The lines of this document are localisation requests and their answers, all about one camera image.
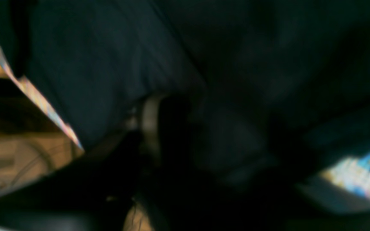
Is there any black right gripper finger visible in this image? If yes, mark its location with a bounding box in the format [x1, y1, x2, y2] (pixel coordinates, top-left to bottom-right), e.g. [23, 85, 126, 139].
[0, 95, 191, 231]

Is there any dark navy T-shirt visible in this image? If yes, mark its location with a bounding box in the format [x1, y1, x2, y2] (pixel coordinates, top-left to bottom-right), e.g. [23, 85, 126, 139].
[0, 0, 370, 193]

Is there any colourful patterned tablecloth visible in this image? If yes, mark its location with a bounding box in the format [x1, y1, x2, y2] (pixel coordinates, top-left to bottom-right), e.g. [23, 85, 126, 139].
[0, 0, 370, 206]

